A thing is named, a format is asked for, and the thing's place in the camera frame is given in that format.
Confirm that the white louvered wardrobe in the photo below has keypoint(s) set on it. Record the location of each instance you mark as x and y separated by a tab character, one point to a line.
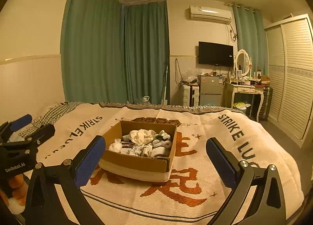
293	78

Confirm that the green corner curtain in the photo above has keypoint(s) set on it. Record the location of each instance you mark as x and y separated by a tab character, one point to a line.
146	53

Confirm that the oval white vanity mirror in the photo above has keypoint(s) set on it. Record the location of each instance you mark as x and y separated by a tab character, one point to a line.
242	61

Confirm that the dark small packet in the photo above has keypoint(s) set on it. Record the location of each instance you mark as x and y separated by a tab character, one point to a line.
127	144

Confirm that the printed cream blanket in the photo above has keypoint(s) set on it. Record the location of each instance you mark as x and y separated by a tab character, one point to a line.
207	146

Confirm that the black wall television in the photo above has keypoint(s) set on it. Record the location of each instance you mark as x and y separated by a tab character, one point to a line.
215	53

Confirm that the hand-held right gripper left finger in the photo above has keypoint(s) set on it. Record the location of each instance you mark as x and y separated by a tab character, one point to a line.
90	162

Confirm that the white suitcase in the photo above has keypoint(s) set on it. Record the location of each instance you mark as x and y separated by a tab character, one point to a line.
190	95

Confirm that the white cloth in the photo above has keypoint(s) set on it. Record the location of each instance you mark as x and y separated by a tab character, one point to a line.
141	136

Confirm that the trash bin with bag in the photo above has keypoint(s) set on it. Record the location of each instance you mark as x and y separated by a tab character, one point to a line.
242	106

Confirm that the white and green hair band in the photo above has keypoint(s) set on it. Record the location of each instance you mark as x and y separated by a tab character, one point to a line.
162	139

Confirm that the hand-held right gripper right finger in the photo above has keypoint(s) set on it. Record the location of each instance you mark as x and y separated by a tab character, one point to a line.
221	163

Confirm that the person's left hand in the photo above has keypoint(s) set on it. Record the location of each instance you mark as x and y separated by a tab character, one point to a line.
16	185

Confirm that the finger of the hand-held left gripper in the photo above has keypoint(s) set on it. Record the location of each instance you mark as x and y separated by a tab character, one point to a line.
21	120
44	131

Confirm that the wide green curtain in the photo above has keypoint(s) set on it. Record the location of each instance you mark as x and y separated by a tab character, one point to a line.
93	43

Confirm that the silver mini fridge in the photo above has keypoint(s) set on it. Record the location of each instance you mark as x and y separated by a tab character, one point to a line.
210	90

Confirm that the white air conditioner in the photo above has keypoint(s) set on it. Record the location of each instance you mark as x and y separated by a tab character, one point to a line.
210	14

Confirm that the white mop pole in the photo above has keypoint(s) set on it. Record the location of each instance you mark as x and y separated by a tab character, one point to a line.
165	80

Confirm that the brown cardboard box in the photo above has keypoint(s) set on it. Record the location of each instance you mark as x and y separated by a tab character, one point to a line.
137	166

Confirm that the narrow green curtain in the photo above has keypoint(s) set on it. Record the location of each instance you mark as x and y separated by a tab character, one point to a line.
249	39

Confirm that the clear plastic bag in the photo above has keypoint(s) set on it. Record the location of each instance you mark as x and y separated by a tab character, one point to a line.
190	77

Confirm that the dark suitcase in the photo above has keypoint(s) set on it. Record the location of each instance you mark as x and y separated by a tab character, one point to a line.
266	103

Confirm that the white vanity table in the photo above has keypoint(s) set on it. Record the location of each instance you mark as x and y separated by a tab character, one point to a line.
242	90

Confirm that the small white pouch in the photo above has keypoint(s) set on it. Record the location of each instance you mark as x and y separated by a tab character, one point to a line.
147	150

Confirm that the checked bed sheet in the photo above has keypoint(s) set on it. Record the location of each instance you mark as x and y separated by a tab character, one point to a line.
55	113

